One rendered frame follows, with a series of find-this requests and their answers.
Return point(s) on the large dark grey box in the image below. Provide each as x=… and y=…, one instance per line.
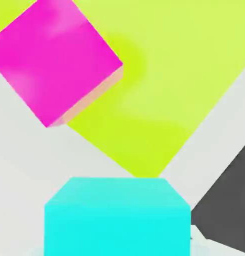
x=228, y=208

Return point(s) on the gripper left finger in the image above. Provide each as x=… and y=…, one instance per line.
x=35, y=250

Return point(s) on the small cyan cube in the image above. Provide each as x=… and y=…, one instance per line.
x=117, y=224

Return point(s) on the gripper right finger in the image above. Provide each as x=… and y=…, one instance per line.
x=200, y=247

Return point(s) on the large yellow-green box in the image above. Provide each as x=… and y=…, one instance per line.
x=164, y=80

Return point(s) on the small magenta cube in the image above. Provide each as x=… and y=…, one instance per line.
x=54, y=64

